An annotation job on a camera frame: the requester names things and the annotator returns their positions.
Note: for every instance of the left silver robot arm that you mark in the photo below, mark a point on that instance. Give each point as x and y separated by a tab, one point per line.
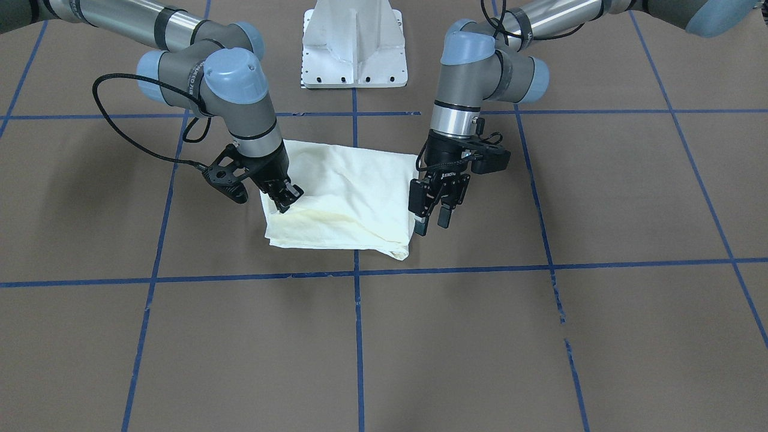
484	61

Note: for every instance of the cream long-sleeve cat shirt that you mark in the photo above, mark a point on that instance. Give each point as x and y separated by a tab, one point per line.
354	199

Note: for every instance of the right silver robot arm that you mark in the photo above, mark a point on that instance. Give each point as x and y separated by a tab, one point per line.
213	70

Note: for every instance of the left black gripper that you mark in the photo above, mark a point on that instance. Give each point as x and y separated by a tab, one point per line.
444	148

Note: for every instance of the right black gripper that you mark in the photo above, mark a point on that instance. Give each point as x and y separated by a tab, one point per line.
268	170

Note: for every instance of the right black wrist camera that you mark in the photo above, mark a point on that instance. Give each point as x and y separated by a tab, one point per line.
226	174

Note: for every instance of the white camera mast base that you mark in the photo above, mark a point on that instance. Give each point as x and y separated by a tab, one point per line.
353	44

